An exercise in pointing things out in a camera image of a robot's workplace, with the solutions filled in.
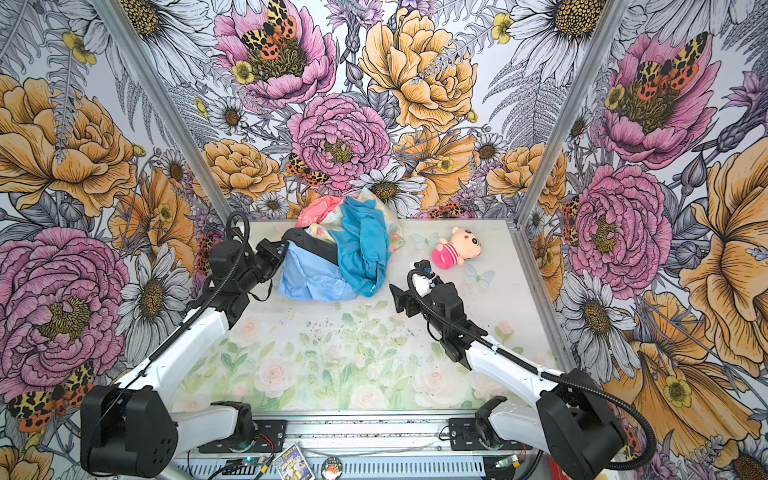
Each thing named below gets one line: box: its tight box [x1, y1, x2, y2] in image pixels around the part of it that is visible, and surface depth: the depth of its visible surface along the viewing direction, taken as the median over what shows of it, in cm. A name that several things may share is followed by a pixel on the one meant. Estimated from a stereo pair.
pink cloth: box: [296, 195, 344, 228], surface depth 110 cm
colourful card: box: [273, 443, 316, 480], surface depth 70 cm
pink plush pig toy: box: [431, 227, 482, 270], surface depth 107 cm
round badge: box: [320, 456, 343, 480], surface depth 71 cm
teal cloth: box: [329, 196, 392, 298], surface depth 99 cm
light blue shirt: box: [278, 239, 357, 301], surface depth 90 cm
